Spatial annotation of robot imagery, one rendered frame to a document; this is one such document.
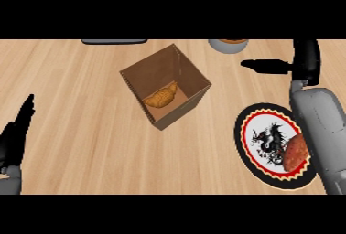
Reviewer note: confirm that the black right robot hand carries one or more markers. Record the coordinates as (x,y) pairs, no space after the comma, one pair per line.
(306,59)

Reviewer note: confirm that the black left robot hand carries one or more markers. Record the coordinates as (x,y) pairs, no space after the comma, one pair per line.
(15,134)

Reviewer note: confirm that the grey bowl with orange contents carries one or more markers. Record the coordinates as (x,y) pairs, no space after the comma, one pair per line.
(228,45)

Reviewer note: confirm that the round brown cookie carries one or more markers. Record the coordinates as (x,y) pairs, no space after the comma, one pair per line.
(294,153)

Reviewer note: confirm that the brown cardboard box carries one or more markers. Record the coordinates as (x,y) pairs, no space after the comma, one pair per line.
(167,88)

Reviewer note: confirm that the golden croissant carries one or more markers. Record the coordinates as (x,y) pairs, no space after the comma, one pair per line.
(161,96)

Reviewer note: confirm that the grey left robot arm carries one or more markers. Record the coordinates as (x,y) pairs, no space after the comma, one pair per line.
(9,181)

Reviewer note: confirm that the black red white patterned plate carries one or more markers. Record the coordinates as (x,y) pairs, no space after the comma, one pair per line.
(266,143)

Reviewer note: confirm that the flat dark grey tray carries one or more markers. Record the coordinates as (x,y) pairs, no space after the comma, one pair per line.
(114,41)

